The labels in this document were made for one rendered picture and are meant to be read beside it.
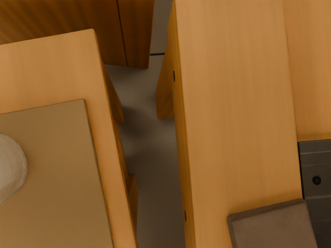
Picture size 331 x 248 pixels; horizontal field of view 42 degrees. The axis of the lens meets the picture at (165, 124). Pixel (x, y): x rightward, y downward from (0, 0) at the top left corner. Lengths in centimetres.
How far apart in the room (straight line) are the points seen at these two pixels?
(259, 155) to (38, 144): 28
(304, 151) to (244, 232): 13
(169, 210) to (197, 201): 91
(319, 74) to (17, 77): 40
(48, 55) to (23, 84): 5
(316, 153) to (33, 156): 36
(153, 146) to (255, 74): 91
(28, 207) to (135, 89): 92
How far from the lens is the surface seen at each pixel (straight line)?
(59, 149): 57
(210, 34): 56
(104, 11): 91
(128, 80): 145
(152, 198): 144
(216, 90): 54
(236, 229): 52
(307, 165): 57
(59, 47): 61
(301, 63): 60
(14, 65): 61
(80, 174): 57
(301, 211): 54
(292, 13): 61
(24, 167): 56
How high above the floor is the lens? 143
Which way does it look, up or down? 85 degrees down
